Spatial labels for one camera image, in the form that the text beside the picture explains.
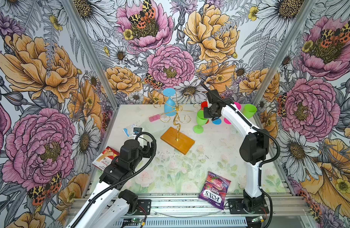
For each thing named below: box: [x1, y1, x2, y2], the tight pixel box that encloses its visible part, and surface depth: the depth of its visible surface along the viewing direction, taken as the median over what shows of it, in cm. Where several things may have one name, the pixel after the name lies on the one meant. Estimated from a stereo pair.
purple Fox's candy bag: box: [198, 171, 232, 211], surface depth 79 cm
